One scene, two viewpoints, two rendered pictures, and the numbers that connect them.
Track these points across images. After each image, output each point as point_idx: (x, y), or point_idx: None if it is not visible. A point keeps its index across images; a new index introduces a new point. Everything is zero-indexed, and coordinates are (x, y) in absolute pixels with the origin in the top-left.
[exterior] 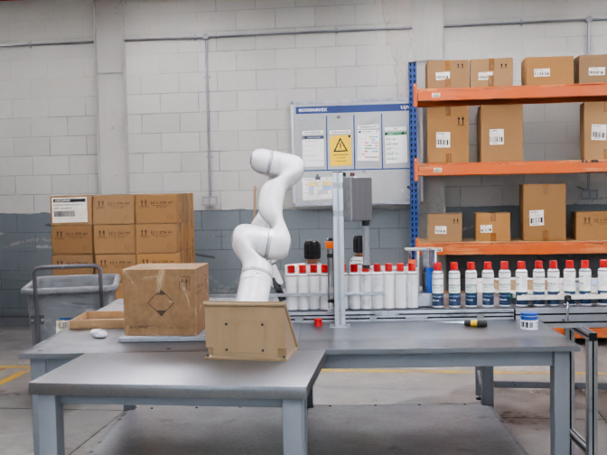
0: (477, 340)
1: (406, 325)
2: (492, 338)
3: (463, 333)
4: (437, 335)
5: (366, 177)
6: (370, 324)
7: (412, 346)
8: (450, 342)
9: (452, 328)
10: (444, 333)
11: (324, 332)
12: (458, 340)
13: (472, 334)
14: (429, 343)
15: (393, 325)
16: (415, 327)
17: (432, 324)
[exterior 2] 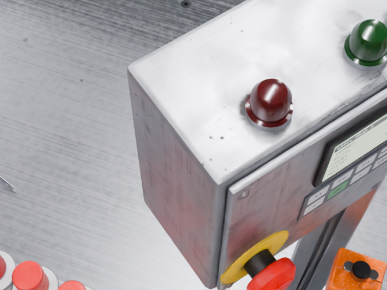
0: (65, 0)
1: (106, 230)
2: (16, 10)
3: (38, 74)
4: (108, 80)
5: (190, 30)
6: (194, 287)
7: (223, 6)
8: (129, 6)
9: (18, 144)
10: (79, 91)
11: (365, 224)
12: (102, 14)
13: (27, 58)
14: (175, 14)
15: (139, 245)
16: (96, 194)
17: (31, 212)
